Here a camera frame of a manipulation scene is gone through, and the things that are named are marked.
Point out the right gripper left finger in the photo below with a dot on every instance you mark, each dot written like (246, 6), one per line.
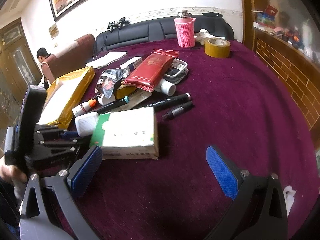
(66, 184)

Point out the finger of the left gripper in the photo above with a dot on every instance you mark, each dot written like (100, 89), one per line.
(68, 135)

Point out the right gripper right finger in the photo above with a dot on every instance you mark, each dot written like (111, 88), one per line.
(258, 210)

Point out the white square plastic bottle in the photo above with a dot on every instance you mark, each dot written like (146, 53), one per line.
(86, 124)

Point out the orange cap glue bottle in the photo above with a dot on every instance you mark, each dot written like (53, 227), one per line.
(84, 107)

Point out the green white medicine box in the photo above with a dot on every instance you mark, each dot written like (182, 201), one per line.
(128, 134)

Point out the black foil snack bag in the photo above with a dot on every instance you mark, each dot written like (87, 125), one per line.
(109, 81)

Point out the yellow foil packet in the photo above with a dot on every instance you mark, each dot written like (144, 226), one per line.
(123, 91)

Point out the red foil snack pack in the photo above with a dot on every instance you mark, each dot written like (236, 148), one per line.
(149, 73)

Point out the white round pill bottle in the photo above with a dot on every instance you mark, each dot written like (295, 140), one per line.
(165, 87)

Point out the short black marker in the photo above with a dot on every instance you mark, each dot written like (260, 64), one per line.
(177, 111)

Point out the long black marker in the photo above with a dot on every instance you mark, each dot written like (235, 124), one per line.
(169, 102)

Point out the clear zip pouch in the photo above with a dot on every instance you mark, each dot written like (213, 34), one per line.
(177, 71)

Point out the black teal cap marker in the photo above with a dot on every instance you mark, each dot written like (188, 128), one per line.
(113, 105)

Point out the small white medicine box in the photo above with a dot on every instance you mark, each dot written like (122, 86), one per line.
(130, 65)

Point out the person's left hand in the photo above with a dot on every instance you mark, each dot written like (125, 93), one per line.
(13, 175)

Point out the gold cardboard tray box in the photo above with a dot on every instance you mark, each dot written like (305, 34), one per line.
(63, 95)

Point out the seated man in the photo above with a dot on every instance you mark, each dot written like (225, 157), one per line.
(42, 55)

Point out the brown armchair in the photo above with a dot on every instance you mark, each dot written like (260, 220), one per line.
(70, 57)

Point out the wooden glass door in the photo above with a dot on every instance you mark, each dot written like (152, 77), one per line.
(18, 71)

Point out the white paper stack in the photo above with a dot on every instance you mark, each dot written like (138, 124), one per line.
(106, 59)

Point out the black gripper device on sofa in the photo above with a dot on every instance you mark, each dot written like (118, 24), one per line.
(112, 25)

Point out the black leather sofa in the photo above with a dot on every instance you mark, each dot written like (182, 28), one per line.
(157, 30)

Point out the white glove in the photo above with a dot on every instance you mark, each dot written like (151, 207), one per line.
(202, 35)

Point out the cluttered wooden shelf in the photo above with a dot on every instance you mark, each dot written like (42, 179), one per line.
(302, 36)

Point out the small wall plaque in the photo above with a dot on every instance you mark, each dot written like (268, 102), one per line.
(53, 31)

